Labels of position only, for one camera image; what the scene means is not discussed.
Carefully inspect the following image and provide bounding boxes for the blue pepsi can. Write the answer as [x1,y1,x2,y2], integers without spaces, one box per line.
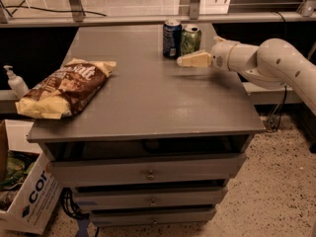
[163,19,182,58]

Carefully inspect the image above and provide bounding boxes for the top grey drawer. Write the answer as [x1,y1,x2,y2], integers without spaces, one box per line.
[47,153,246,188]

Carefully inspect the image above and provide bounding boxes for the bottom grey drawer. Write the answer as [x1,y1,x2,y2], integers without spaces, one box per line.
[91,207,216,227]

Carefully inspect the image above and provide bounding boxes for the white pump bottle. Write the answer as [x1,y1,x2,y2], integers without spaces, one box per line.
[4,65,29,99]

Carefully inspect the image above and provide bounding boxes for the black cable on shelf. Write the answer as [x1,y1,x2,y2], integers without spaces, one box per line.
[0,0,108,18]

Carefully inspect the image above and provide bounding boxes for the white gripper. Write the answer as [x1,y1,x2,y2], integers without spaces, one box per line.
[177,36,240,71]

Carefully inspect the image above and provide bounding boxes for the middle grey drawer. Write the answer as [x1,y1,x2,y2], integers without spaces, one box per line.
[74,187,228,210]

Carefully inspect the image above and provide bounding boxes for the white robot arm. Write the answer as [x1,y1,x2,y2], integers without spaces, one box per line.
[177,37,316,115]

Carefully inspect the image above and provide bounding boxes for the white cardboard box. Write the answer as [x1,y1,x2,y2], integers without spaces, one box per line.
[0,119,62,234]

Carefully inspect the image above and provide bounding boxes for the brown yellow chip bag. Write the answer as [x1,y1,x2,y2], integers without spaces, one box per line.
[16,58,117,119]

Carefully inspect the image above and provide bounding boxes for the grey drawer cabinet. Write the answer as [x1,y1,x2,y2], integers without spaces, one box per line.
[29,26,264,219]

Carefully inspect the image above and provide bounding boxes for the grey drawer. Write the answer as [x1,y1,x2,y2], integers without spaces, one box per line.
[74,187,228,210]
[47,153,246,188]
[91,207,216,227]

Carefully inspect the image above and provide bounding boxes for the snack bags in box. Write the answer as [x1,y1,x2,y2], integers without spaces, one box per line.
[0,151,39,211]

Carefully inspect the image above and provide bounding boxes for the black cables under cabinet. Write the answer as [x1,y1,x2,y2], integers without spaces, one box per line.
[59,188,90,221]

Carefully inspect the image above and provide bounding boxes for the green soda can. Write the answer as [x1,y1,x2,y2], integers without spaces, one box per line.
[181,24,201,55]

